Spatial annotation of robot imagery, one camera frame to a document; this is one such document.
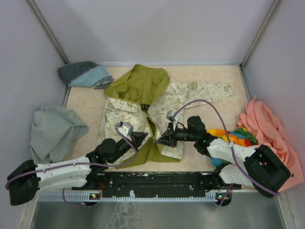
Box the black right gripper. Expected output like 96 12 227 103
156 121 197 148

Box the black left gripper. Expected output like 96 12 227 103
110 131 148 163

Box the cream green printed jacket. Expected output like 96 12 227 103
97 64 234 167

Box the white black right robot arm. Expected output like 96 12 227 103
162 115 291 198

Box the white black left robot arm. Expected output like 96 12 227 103
5 132 160 206

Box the rainbow striped garment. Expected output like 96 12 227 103
207 129 255 164

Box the grey blue garment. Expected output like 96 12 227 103
58 61 114 89

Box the light grey sweatshirt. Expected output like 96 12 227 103
30 106 89 164

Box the pink cloth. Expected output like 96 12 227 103
237 97 305 191

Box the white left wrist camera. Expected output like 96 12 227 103
116 122 133 135

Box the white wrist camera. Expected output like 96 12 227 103
166 110 175 122
116 122 133 135

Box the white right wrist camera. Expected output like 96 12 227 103
166 110 175 122

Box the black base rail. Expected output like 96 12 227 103
72 171 229 198

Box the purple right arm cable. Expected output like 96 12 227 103
173 99 280 197

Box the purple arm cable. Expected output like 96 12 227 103
173 99 280 197
5 125 139 208

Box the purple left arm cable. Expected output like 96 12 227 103
5 125 139 208

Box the grey corner post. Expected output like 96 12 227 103
26 0 70 64
240 0 282 69

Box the grey left corner post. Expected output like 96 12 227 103
26 0 70 64

